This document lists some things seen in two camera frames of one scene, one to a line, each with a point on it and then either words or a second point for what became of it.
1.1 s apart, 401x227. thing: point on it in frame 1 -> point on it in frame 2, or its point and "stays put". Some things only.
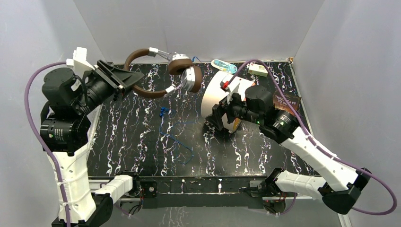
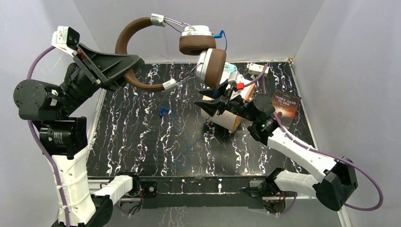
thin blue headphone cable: [166, 110] -> [164, 111]
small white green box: [257, 69] stays put
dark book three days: [280, 103] stays put
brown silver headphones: [192, 78] -> [210, 67]
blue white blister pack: [225, 66] stays put
